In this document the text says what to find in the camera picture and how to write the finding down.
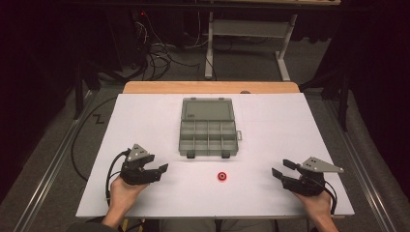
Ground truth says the person's left hand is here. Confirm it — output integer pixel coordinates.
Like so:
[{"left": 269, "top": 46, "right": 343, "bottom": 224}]
[{"left": 109, "top": 175, "right": 150, "bottom": 216}]

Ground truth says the dark metal stand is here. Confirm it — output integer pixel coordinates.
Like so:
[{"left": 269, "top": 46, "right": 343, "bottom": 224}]
[
  {"left": 299, "top": 71, "right": 352, "bottom": 132},
  {"left": 73, "top": 61, "right": 101, "bottom": 121}
]

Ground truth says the long black floor cable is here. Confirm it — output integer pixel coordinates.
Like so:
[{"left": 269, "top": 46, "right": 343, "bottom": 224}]
[{"left": 71, "top": 96, "right": 118, "bottom": 182}]

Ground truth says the white-framed desk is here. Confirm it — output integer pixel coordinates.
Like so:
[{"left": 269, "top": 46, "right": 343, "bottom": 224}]
[{"left": 204, "top": 0, "right": 341, "bottom": 82}]

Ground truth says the right hand-held gripper black cable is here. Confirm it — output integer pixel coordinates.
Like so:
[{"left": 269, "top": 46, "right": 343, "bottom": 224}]
[{"left": 318, "top": 178, "right": 338, "bottom": 216}]

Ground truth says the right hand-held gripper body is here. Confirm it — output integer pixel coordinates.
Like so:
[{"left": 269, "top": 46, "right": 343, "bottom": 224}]
[{"left": 281, "top": 156, "right": 344, "bottom": 197}]

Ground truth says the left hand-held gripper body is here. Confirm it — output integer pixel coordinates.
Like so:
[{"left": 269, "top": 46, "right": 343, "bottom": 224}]
[{"left": 119, "top": 143, "right": 162, "bottom": 187}]

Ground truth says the tangle of floor cables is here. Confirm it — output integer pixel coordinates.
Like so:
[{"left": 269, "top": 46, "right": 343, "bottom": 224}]
[{"left": 130, "top": 13, "right": 201, "bottom": 81}]

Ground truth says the left hand-held gripper black cable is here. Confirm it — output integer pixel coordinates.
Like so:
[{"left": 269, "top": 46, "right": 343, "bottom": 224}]
[{"left": 104, "top": 148, "right": 132, "bottom": 207}]

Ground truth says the person's right hand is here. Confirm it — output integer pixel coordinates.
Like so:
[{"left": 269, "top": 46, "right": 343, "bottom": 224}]
[{"left": 294, "top": 190, "right": 333, "bottom": 220}]

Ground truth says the metal floor rail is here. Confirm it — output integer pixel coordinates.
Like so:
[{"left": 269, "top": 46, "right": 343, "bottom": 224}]
[
  {"left": 9, "top": 90, "right": 98, "bottom": 232},
  {"left": 322, "top": 93, "right": 397, "bottom": 232}
]

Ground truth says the hand-held gripper black cable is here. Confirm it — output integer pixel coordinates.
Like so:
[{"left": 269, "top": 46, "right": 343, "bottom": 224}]
[
  {"left": 104, "top": 148, "right": 132, "bottom": 207},
  {"left": 318, "top": 178, "right": 338, "bottom": 216}
]

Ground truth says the grey plastic compartment box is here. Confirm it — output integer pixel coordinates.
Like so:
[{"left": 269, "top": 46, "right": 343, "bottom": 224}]
[{"left": 178, "top": 97, "right": 243, "bottom": 160}]

